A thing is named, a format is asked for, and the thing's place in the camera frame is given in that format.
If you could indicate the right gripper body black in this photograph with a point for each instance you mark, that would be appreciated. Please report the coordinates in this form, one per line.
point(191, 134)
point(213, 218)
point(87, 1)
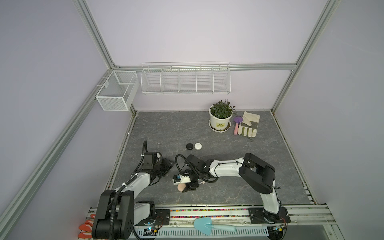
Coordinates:
point(189, 185)

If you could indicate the white earbud charging case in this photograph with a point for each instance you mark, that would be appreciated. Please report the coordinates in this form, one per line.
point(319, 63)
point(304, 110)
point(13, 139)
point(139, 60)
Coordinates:
point(198, 146)

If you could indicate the potted green plant white pot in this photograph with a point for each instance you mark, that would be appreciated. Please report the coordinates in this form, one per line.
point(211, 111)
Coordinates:
point(221, 113)

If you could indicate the white plant saucer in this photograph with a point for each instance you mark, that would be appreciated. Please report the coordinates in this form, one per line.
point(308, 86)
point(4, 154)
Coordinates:
point(222, 129)

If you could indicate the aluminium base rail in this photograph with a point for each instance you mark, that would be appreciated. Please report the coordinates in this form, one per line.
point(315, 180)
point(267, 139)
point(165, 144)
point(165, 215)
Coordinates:
point(239, 215)

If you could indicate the teal garden trowel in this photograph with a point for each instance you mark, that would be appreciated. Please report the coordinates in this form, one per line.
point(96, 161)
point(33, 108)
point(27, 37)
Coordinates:
point(205, 226)

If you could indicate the long white wire basket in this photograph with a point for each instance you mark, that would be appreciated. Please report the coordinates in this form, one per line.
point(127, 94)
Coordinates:
point(186, 78)

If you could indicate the white mesh box basket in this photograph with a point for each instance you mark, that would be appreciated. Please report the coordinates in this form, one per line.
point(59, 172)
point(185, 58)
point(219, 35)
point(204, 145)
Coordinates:
point(118, 91)

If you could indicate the purple pink garden trowel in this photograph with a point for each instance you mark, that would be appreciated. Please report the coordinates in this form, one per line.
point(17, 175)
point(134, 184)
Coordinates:
point(237, 121)

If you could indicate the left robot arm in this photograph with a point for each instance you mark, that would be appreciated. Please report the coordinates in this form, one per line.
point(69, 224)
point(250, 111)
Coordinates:
point(117, 212)

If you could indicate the pink earbud charging case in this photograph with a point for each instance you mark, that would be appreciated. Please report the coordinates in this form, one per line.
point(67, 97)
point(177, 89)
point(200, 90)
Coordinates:
point(181, 187)

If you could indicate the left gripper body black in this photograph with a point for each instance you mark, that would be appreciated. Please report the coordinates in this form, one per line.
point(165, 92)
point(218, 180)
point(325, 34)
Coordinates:
point(162, 168)

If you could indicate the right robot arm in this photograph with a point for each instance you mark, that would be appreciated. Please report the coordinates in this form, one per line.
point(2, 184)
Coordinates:
point(257, 173)

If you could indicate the black earbud charging case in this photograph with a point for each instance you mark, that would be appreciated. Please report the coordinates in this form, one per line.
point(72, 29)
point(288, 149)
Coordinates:
point(189, 146)

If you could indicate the orange white work glove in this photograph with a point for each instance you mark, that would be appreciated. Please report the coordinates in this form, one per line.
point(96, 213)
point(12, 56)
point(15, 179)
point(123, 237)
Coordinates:
point(86, 228)

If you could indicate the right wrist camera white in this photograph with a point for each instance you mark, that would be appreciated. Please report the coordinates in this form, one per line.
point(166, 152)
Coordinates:
point(180, 179)

